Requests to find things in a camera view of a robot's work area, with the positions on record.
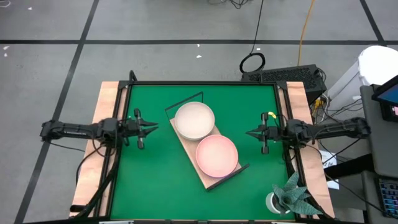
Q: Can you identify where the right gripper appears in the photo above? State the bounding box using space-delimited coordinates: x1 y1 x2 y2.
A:
246 112 289 155

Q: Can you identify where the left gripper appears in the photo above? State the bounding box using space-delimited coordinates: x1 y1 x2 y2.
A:
122 108 159 151

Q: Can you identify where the light pink plate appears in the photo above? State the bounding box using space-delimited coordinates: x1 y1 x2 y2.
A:
195 134 239 179

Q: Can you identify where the beige plate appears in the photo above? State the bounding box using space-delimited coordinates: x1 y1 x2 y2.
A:
174 101 216 142

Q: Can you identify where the green table mat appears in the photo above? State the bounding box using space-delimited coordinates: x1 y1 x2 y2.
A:
110 83 297 220

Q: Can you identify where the black computer case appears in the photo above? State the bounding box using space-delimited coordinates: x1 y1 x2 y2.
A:
241 63 328 105

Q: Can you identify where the white plant pot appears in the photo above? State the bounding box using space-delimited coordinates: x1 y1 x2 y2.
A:
265 192 282 215

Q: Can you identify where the green leafy plant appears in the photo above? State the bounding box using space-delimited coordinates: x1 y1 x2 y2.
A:
272 170 325 217

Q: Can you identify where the white paper sheet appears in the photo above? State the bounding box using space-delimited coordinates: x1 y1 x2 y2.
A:
318 149 340 191

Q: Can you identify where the grey desk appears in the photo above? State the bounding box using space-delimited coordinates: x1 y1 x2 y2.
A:
359 83 398 224

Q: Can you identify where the white bin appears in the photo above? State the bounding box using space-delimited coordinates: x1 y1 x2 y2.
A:
326 45 398 104

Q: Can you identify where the black monitor screen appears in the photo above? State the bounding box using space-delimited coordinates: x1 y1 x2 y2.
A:
371 74 398 123

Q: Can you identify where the black keyboard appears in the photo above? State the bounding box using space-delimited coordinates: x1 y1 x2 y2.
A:
375 176 398 219

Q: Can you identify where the wooden tray with wire frame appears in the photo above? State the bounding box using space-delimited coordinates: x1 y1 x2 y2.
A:
164 91 251 192

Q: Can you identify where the black table frame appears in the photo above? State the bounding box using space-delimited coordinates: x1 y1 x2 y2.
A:
69 70 335 224

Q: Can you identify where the black coiled cable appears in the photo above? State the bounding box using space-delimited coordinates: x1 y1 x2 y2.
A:
239 0 267 75

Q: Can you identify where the yellow cable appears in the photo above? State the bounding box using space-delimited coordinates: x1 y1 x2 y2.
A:
297 0 317 67

